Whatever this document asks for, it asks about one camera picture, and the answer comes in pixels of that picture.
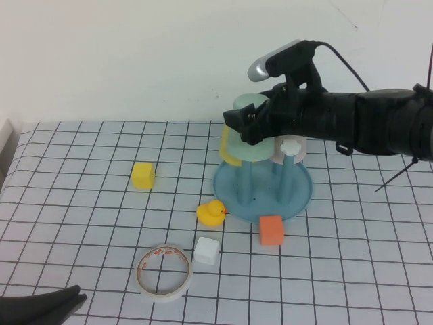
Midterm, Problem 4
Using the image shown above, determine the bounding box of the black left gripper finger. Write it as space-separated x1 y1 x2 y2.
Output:
0 285 81 316
0 293 88 325

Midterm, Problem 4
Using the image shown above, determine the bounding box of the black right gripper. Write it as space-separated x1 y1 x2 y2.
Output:
223 80 307 146

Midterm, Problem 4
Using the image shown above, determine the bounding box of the light green plastic cup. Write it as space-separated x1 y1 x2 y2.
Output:
225 93 274 163

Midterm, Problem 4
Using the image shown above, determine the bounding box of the yellow plastic cup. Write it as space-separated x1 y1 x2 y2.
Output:
219 124 243 167

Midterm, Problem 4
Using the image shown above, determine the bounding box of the pale pink plastic cup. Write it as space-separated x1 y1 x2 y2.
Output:
270 134 308 166

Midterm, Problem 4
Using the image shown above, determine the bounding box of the blue cup stand with pegs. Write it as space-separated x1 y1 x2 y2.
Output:
212 139 315 224

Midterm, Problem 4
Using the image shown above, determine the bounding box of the grey checked tablecloth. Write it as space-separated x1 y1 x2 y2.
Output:
0 116 433 325

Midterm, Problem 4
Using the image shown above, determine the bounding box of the yellow rubber duck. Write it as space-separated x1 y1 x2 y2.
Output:
196 200 228 227

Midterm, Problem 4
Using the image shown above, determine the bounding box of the orange foam cube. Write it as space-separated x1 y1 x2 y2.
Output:
258 215 284 247

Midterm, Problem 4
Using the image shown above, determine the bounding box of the white tape roll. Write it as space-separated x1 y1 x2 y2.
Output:
135 242 194 303

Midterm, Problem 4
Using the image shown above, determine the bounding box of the yellow foam cube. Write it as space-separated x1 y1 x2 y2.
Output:
131 162 156 190

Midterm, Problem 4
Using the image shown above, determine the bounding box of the white foam cube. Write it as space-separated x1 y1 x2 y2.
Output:
193 236 220 267

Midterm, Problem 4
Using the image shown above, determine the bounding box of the black zip tie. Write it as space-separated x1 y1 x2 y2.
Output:
374 156 421 194

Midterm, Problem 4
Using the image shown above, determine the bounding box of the white ledge beside table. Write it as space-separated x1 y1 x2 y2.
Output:
0 118 16 180

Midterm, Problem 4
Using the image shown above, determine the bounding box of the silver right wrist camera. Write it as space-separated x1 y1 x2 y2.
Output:
248 39 322 93

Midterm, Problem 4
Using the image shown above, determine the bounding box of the black camera cable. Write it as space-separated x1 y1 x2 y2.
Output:
314 40 373 93

